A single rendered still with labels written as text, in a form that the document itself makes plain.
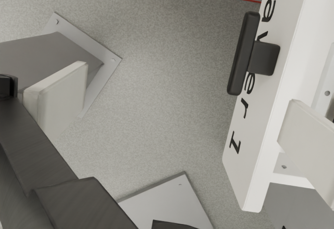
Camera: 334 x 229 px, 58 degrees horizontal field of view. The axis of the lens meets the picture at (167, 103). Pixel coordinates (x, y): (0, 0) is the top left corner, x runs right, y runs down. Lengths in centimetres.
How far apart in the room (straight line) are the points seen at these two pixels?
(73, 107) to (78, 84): 1
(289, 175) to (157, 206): 109
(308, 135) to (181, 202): 124
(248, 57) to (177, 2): 92
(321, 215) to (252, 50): 62
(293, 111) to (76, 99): 12
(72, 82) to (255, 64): 17
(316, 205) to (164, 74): 69
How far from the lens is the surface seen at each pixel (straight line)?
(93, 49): 120
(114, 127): 128
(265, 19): 34
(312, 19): 27
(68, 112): 16
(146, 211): 142
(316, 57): 38
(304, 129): 18
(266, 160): 29
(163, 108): 123
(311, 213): 87
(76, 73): 16
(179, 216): 143
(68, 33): 121
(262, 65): 28
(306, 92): 38
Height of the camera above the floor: 117
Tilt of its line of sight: 73 degrees down
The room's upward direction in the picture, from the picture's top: 179 degrees clockwise
